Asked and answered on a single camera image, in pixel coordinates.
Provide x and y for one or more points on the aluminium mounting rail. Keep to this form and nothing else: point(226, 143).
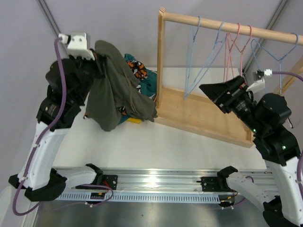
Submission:
point(177, 180)

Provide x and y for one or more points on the slotted cable duct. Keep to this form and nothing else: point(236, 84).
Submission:
point(141, 197)

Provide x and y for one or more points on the teal shorts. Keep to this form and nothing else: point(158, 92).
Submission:
point(149, 82)

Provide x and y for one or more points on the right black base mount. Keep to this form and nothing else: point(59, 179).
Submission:
point(211, 184)

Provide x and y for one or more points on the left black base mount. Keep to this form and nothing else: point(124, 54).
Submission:
point(104, 180)

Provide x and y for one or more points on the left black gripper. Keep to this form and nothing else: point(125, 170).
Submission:
point(98, 64)

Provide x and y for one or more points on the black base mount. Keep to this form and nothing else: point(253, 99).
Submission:
point(211, 184)
point(104, 180)

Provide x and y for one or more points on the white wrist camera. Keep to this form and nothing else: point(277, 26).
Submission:
point(259, 83)
point(78, 45)

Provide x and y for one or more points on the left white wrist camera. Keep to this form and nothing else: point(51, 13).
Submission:
point(78, 45)

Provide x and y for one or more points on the wooden clothes rack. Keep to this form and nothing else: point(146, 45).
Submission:
point(198, 114)

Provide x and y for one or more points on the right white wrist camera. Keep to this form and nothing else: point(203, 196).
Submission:
point(259, 83)

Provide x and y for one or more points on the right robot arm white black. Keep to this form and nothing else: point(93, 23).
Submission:
point(276, 144)

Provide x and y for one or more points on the camouflage patterned shorts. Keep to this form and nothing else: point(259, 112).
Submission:
point(140, 72)

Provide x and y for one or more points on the olive grey shorts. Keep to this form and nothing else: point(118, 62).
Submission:
point(101, 104)

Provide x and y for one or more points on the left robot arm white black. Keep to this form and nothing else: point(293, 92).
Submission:
point(69, 80)

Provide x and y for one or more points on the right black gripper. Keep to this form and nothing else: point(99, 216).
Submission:
point(236, 86)

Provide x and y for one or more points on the yellow plastic tray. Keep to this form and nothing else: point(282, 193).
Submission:
point(134, 120)

